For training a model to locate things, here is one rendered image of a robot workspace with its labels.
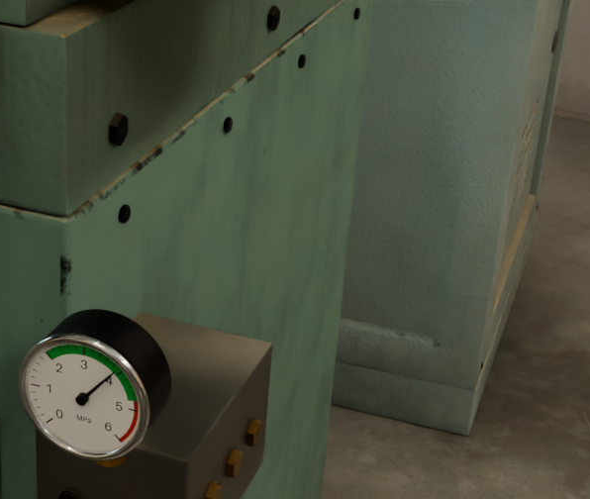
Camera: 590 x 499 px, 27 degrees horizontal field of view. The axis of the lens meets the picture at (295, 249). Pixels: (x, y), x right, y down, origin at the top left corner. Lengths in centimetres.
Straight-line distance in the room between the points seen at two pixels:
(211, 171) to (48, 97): 22
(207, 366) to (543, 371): 132
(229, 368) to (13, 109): 18
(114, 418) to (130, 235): 14
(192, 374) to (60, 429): 10
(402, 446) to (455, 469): 8
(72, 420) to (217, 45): 27
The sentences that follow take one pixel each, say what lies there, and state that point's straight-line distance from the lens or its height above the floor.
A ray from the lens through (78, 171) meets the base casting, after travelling 59.
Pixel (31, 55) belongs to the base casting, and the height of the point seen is 79.
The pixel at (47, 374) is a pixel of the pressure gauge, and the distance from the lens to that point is 56.
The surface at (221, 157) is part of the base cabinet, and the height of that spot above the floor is 67.
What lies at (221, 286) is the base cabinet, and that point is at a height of 57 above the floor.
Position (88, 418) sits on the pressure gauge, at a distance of 56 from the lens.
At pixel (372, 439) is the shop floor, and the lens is 171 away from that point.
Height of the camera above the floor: 96
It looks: 26 degrees down
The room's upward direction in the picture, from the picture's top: 5 degrees clockwise
